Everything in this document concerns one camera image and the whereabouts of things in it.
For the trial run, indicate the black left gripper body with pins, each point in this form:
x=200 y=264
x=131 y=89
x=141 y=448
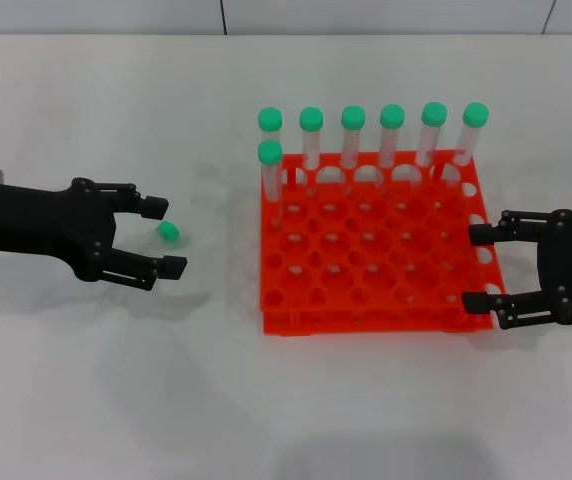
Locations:
x=26 y=220

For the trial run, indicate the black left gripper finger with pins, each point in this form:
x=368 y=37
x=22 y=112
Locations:
x=153 y=207
x=168 y=267

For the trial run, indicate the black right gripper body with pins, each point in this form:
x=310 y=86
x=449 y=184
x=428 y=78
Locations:
x=571 y=265

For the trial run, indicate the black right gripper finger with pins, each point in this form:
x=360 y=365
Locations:
x=478 y=303
x=483 y=235

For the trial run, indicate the clear test tube green cap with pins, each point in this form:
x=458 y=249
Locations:
x=434 y=114
x=311 y=119
x=270 y=119
x=270 y=152
x=475 y=114
x=392 y=116
x=168 y=231
x=353 y=117

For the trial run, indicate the orange plastic test tube rack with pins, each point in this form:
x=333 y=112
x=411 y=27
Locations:
x=391 y=324

